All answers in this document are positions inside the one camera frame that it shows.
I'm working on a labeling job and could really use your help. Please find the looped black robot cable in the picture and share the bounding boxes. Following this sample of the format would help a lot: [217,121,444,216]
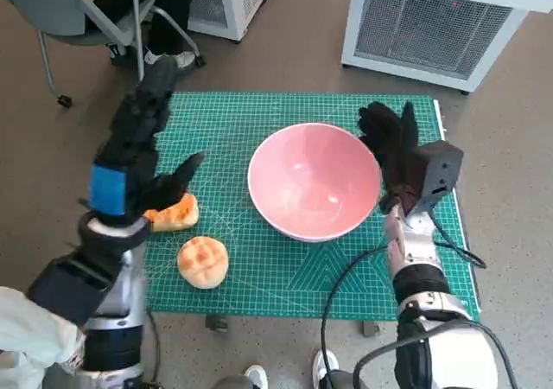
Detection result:
[353,319,519,389]

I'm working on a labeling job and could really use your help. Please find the grey chair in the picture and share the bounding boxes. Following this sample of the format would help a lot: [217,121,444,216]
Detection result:
[0,0,207,118]

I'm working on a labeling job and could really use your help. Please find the small white vented unit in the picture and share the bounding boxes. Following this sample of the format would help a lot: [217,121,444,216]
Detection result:
[188,0,282,42]

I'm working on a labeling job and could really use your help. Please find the large white vented unit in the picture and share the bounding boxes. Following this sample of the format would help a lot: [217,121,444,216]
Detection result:
[340,0,531,95]

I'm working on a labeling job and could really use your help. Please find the white shoe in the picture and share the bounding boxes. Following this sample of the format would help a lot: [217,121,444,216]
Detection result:
[244,364,269,389]
[311,348,340,389]

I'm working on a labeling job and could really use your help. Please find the green cutting mat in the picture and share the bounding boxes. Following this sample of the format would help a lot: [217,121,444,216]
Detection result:
[142,91,481,322]

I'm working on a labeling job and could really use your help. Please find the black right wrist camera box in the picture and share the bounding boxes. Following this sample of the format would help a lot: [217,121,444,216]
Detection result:
[414,140,465,215]

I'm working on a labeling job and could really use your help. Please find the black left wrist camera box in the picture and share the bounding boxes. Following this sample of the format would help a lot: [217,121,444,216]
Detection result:
[25,250,118,325]

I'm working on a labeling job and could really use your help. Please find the short black camera cable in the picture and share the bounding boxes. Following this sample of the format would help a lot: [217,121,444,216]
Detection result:
[431,215,487,269]

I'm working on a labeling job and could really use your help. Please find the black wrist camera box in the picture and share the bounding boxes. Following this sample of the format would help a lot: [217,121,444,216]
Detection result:
[25,250,118,325]
[414,140,465,215]

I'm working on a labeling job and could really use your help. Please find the pink bowl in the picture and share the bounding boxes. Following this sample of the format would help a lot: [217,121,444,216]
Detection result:
[247,123,384,244]

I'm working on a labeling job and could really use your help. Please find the black gloved right hand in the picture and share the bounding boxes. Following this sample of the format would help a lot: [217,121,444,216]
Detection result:
[357,100,429,212]

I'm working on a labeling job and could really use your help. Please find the long toy bread loaf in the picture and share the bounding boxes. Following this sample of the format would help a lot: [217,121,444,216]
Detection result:
[142,193,200,233]

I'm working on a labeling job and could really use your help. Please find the person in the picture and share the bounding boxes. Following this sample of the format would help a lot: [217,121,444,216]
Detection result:
[86,0,198,68]

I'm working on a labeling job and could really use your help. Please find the round toy bread bun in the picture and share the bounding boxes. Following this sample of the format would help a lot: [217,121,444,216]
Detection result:
[176,235,229,290]

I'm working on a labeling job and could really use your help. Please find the long black robot cable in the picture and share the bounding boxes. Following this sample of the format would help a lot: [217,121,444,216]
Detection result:
[320,245,390,389]

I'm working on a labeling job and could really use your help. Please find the black left hand blue tape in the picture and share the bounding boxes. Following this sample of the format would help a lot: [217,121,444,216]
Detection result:
[77,55,207,226]

